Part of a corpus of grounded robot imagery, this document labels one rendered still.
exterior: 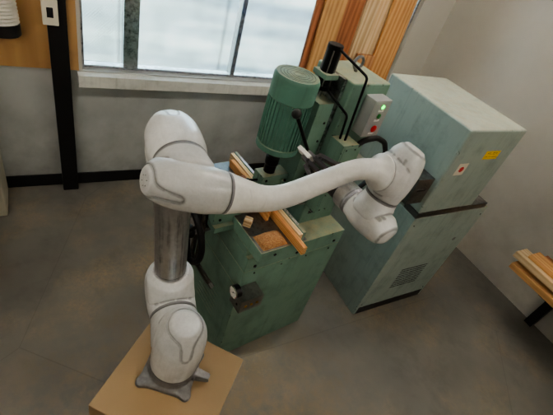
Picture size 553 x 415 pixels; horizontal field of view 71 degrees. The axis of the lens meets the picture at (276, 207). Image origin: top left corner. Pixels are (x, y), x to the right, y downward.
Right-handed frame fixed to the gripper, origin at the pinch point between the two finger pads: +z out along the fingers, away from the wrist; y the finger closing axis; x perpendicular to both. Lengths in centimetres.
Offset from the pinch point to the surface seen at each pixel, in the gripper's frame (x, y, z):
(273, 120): 0.5, 0.4, 21.0
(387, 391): -149, -24, -59
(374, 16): -85, 134, 129
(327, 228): -66, 0, 6
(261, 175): -22.8, -13.7, 22.0
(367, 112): -13.7, 33.3, 9.0
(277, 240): -32.9, -24.3, -1.8
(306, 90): 8.6, 13.9, 15.5
